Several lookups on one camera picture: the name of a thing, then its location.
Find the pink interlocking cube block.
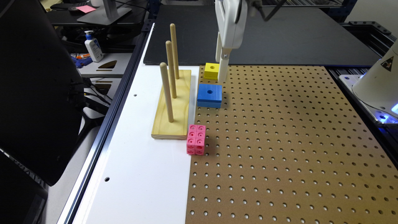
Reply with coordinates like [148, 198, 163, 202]
[186, 124, 206, 156]

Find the front wooden peg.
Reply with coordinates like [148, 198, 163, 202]
[160, 62, 174, 123]

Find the pink sticky note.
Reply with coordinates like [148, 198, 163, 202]
[76, 5, 96, 13]

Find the black mat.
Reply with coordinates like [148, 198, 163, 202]
[144, 5, 379, 66]

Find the brown perforated pegboard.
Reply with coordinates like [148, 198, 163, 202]
[185, 65, 397, 223]

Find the wooden peg stand base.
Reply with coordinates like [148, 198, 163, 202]
[151, 70, 191, 140]

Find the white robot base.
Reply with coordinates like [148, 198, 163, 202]
[352, 41, 397, 116]

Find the silver monitor stand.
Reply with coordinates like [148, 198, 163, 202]
[77, 0, 131, 26]

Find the blue block with hole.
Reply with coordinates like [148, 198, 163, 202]
[197, 83, 222, 108]

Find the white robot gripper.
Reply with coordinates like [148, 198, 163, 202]
[215, 0, 248, 83]

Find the wooden peg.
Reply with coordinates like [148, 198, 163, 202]
[170, 23, 180, 79]
[165, 40, 177, 98]
[160, 62, 174, 123]

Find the middle wooden peg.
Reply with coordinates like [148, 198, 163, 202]
[165, 40, 177, 98]

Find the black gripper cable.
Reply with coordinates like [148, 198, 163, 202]
[253, 0, 287, 22]

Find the white lotion pump bottle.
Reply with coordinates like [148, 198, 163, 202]
[85, 30, 104, 62]

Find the metal robot mounting plate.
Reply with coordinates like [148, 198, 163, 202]
[338, 74, 398, 126]

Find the rear wooden peg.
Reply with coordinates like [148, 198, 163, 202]
[170, 23, 180, 79]

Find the yellow block with hole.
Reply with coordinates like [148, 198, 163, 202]
[203, 63, 220, 80]

